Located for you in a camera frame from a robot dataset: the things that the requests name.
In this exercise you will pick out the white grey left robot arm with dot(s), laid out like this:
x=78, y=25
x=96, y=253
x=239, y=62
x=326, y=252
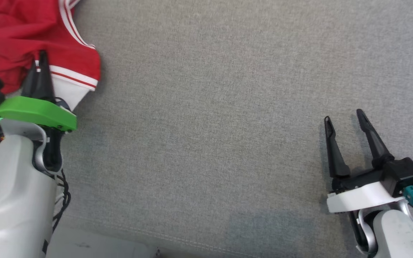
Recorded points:
x=13, y=200

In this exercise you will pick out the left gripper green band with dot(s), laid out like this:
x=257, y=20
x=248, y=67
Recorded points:
x=31, y=111

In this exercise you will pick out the grey fabric sofa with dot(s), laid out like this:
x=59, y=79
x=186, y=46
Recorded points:
x=210, y=125

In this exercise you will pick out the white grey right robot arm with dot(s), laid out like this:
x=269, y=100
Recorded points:
x=396, y=233

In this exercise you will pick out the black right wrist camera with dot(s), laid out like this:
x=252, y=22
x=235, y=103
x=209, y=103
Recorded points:
x=403, y=173

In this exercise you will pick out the red jersey white trim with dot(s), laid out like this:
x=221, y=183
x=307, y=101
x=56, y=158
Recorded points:
x=13, y=32

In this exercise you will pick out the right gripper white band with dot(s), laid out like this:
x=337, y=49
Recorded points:
x=360, y=199

